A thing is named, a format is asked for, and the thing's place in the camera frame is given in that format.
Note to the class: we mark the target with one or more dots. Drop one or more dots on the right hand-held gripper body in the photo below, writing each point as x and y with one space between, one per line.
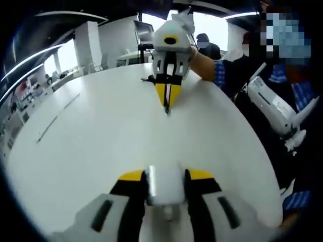
171 31

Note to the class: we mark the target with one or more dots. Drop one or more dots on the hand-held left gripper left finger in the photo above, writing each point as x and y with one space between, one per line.
106 216

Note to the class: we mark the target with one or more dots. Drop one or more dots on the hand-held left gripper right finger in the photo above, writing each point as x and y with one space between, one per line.
227 216

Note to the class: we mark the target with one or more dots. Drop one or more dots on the white charger adapter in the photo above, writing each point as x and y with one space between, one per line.
166 185

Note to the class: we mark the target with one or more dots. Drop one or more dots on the person's right hand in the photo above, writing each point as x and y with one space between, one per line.
185 21

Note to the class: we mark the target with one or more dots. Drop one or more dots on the grey monitor screen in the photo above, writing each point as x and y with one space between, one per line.
144 30

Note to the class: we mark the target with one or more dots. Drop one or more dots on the black monitor stand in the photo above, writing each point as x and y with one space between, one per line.
140 53

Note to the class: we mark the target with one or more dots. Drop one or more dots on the small white table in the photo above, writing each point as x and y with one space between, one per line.
128 56

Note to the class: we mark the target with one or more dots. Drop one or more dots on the person in blue plaid shirt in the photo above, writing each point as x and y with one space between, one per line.
222 71

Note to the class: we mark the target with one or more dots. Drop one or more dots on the ceiling light strip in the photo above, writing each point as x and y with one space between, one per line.
32 59
22 75
242 14

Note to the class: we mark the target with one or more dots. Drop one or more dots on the narrow white pillar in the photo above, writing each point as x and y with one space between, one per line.
87 48

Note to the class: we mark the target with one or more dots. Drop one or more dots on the white chest device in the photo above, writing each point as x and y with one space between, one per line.
272 108

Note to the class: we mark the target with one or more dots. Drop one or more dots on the white ceiling trim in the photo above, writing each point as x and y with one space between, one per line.
73 15

